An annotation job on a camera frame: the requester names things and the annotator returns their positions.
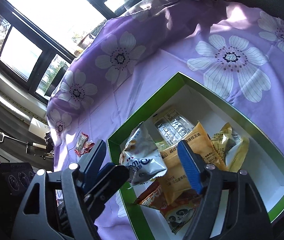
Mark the clear-wrapped cracker packet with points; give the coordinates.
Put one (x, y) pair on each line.
(174, 127)

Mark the silver red-ended snack packet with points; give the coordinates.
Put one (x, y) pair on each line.
(81, 141)

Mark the orange red snack packet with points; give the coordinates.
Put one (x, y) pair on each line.
(152, 197)

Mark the purple floral bedsheet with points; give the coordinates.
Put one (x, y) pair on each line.
(231, 55)

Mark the dark red snack packet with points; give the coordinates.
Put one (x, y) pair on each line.
(90, 148)

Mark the green cardboard box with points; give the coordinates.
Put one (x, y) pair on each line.
(256, 160)

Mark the yellow orange snack packet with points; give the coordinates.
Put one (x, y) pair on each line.
(208, 150)

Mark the panda print snack packet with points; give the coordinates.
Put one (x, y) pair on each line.
(176, 217)

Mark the yellow green snack packet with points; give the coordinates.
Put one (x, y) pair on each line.
(231, 150)

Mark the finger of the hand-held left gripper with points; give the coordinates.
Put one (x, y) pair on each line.
(113, 177)

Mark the white blue snack packet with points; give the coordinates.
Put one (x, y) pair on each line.
(142, 160)

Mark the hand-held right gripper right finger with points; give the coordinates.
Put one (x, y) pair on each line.
(189, 170)

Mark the dark clothes pile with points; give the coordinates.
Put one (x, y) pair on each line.
(48, 140)

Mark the purple floral pillow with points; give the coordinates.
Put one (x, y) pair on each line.
(122, 55)

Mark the black-framed window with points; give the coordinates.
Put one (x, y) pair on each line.
(57, 5)

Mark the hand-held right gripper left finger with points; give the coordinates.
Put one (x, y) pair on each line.
(95, 155)

